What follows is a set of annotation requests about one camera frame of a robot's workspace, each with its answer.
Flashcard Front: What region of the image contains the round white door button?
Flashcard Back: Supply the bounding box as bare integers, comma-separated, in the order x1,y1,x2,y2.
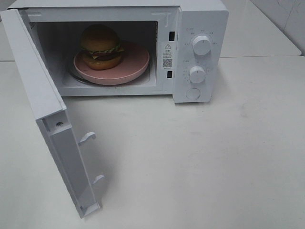
186,88,201,100

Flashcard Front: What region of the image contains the pink round plate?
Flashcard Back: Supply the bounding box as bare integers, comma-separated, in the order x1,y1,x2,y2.
73,41,150,85

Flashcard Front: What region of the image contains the toy hamburger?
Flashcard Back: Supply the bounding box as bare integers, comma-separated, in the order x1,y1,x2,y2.
80,24,124,70

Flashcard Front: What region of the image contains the white microwave door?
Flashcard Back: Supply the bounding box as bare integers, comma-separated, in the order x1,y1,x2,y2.
0,9,100,218

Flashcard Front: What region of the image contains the lower white round knob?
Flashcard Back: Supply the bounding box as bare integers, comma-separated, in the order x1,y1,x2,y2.
189,66,206,83

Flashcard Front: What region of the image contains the white round knob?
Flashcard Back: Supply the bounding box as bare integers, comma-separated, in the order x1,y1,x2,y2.
189,66,206,83
192,34,211,56

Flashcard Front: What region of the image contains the warning label with QR code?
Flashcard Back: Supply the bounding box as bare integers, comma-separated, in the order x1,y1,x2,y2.
162,42,174,69

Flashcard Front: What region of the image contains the white microwave oven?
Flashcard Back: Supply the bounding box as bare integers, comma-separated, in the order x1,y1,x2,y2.
7,0,229,103

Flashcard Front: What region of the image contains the upper white round knob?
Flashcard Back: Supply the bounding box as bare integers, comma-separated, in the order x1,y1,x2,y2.
192,34,211,56

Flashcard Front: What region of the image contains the glass microwave turntable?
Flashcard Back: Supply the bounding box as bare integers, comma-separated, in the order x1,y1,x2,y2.
62,66,150,86

